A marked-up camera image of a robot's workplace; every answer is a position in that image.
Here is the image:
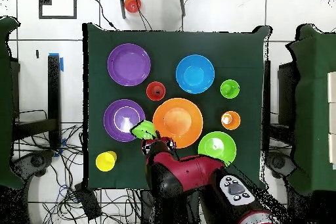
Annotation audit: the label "small green bowl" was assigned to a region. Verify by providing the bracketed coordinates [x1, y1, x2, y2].
[130, 120, 158, 141]

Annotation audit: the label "large orange bowl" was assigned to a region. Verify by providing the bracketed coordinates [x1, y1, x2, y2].
[152, 97, 204, 149]

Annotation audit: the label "red cup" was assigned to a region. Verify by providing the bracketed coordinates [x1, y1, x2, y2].
[146, 81, 167, 102]

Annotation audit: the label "blue bowl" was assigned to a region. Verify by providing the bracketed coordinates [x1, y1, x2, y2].
[175, 54, 215, 95]

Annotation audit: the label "large green bowl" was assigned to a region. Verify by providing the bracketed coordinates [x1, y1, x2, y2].
[198, 131, 238, 168]

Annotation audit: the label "purple bowl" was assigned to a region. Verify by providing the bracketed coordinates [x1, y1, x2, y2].
[107, 43, 152, 87]
[103, 99, 146, 143]

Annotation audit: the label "green cup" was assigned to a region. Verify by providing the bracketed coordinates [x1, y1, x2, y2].
[219, 79, 240, 99]

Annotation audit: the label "orange cup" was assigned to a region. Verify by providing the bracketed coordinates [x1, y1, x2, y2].
[220, 110, 242, 131]

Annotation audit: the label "dark green tablecloth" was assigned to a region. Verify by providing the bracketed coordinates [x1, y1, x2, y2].
[82, 22, 271, 192]

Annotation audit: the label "yellow cup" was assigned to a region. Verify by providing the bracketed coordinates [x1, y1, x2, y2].
[95, 150, 118, 173]

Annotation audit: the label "small orange bowl on floor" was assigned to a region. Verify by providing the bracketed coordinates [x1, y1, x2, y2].
[123, 0, 142, 14]

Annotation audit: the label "grey black machine base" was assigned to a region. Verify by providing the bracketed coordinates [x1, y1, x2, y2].
[264, 151, 297, 179]
[11, 150, 54, 177]

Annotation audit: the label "neighbouring green table cloth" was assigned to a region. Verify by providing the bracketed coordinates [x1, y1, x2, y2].
[0, 16, 26, 190]
[285, 24, 336, 196]

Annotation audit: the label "white boxes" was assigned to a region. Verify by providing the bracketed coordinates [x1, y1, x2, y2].
[327, 71, 336, 168]

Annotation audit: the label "bundle of cables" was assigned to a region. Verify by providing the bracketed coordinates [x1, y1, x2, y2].
[14, 123, 142, 224]

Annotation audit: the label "black post stand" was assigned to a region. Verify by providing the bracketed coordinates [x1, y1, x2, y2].
[12, 54, 62, 148]

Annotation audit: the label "black square frame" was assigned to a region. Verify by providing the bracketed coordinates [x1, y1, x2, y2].
[38, 0, 77, 20]

